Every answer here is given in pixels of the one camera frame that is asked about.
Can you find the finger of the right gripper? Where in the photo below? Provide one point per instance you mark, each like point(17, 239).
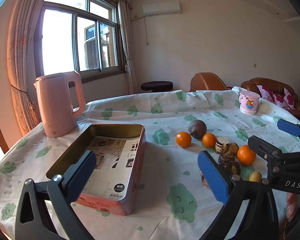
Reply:
point(267, 150)
point(288, 127)

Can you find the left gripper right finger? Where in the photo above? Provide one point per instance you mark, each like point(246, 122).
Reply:
point(260, 220)

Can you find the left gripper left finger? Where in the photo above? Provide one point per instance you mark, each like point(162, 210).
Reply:
point(33, 220)

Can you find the large orange tangerine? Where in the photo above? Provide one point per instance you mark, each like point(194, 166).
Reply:
point(245, 155)

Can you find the small yellow-brown longan fruit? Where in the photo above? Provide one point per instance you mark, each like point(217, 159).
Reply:
point(256, 176)

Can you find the brown mangosteen-like fruit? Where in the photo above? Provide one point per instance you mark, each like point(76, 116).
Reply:
point(233, 167)

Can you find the cork-topped brown jar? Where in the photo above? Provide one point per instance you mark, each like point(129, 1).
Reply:
point(221, 145)

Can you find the small orange kumquat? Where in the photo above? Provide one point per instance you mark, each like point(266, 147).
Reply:
point(209, 140)
point(183, 139)

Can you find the dark purple passion fruit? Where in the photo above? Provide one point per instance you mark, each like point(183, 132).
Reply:
point(197, 129)

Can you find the person's hand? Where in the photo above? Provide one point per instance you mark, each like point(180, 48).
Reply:
point(291, 212)

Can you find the brown leather sofa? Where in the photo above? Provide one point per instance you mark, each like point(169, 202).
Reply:
point(274, 86)

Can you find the pink floral cushion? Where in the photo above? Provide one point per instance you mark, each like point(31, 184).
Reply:
point(285, 101)

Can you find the pink cartoon cup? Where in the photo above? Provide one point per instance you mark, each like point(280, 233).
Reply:
point(248, 102)

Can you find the pink rectangular tin box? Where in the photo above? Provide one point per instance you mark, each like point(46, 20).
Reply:
point(121, 207)

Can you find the printed paper sheet in box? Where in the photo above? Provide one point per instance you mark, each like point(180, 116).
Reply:
point(115, 160)

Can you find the white cloud-print tablecloth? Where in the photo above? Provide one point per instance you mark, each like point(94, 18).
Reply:
point(172, 202)

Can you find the brown leather armchair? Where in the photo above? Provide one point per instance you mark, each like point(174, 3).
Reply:
point(206, 81)

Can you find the pink electric kettle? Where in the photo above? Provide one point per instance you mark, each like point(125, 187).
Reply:
point(55, 105)

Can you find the dark round stool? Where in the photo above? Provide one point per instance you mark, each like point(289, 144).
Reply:
point(157, 86)

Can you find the beige right curtain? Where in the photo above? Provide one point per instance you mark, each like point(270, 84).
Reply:
point(124, 17)

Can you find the pink left curtain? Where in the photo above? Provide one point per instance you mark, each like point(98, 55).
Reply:
point(20, 56)

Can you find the white wall air conditioner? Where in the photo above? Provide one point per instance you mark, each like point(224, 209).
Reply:
point(162, 8)

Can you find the window with metal frame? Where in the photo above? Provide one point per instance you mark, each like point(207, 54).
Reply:
point(80, 35)

